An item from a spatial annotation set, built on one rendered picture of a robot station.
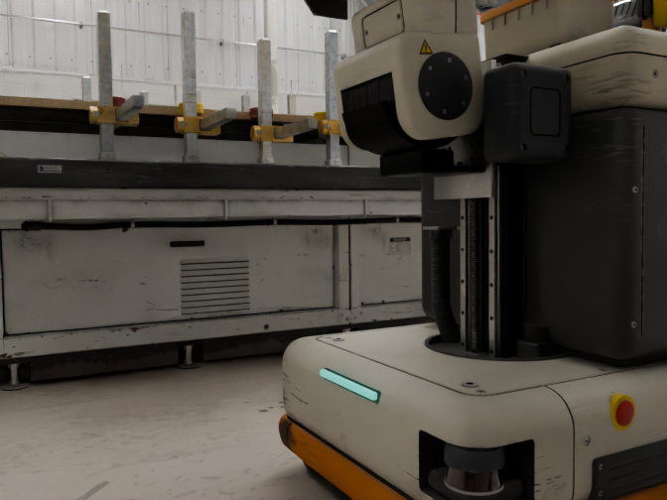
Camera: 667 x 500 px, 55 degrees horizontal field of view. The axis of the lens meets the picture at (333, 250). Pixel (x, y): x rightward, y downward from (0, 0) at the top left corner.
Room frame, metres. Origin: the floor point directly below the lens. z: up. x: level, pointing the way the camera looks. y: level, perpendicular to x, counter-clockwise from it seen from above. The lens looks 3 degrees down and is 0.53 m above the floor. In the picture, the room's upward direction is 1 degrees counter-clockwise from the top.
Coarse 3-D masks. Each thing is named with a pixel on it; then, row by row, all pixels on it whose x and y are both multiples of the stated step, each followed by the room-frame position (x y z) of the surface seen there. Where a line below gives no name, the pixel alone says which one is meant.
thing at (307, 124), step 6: (306, 120) 1.92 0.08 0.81; (312, 120) 1.91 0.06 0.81; (288, 126) 2.04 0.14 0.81; (294, 126) 2.00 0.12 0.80; (300, 126) 1.96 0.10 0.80; (306, 126) 1.92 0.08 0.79; (312, 126) 1.91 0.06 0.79; (276, 132) 2.12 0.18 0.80; (282, 132) 2.08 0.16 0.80; (288, 132) 2.04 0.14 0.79; (294, 132) 2.00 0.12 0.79; (300, 132) 2.00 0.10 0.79
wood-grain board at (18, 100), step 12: (0, 96) 1.94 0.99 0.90; (12, 96) 1.96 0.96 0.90; (48, 108) 2.02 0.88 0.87; (60, 108) 2.02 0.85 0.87; (72, 108) 2.03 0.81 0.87; (84, 108) 2.05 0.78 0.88; (144, 108) 2.14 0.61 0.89; (156, 108) 2.15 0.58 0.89; (168, 108) 2.17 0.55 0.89; (252, 120) 2.32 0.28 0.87; (276, 120) 2.35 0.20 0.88; (288, 120) 2.37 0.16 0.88; (300, 120) 2.39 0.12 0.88
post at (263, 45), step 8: (264, 40) 2.13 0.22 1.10; (264, 48) 2.13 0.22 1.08; (264, 56) 2.13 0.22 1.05; (264, 64) 2.13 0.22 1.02; (264, 72) 2.13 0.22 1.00; (264, 80) 2.13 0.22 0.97; (264, 88) 2.13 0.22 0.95; (264, 96) 2.12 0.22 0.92; (264, 104) 2.12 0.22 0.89; (264, 112) 2.12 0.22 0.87; (264, 120) 2.12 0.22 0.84; (264, 144) 2.12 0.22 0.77; (264, 152) 2.12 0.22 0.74; (272, 152) 2.14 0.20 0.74
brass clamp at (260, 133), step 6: (252, 126) 2.12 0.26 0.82; (258, 126) 2.12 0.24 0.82; (264, 126) 2.12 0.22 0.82; (270, 126) 2.13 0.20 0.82; (276, 126) 2.14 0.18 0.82; (282, 126) 2.15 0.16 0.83; (252, 132) 2.12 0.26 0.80; (258, 132) 2.10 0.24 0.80; (264, 132) 2.12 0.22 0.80; (270, 132) 2.13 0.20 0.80; (252, 138) 2.12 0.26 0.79; (258, 138) 2.11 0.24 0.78; (264, 138) 2.12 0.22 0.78; (270, 138) 2.13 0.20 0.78; (276, 138) 2.13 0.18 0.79; (282, 138) 2.14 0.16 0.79; (288, 138) 2.15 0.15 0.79
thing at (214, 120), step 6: (228, 108) 1.79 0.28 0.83; (234, 108) 1.80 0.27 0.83; (216, 114) 1.87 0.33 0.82; (222, 114) 1.82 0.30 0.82; (228, 114) 1.79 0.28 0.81; (234, 114) 1.80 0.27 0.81; (204, 120) 1.97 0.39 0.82; (210, 120) 1.92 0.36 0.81; (216, 120) 1.87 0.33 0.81; (222, 120) 1.83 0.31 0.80; (228, 120) 1.84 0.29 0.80; (204, 126) 1.97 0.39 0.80; (210, 126) 1.95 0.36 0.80; (216, 126) 1.95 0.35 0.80
